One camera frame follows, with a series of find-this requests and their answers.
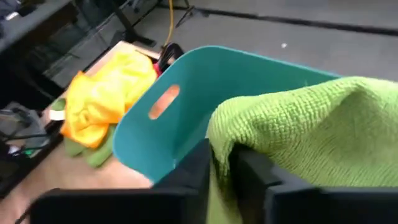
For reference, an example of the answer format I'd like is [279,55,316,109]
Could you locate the green microfiber towel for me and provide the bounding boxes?
[49,98,118,168]
[205,76,398,224]

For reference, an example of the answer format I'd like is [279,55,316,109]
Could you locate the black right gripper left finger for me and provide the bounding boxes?
[30,138,213,224]

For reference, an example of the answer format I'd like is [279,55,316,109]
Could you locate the yellow cable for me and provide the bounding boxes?
[164,0,175,46]

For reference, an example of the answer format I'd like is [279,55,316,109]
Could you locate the orange microfiber towel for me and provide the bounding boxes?
[60,51,158,149]

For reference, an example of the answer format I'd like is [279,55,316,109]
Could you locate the teal plastic basket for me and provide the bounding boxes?
[112,45,341,184]

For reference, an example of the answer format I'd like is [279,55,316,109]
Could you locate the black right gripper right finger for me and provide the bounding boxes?
[232,144,398,224]

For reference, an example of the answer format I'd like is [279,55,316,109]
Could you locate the black table clamp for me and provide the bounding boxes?
[157,42,185,71]

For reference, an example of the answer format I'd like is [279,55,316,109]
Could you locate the grey desk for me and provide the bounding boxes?
[0,0,73,53]

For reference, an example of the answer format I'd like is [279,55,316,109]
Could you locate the black tripod stand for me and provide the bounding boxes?
[105,0,210,47]

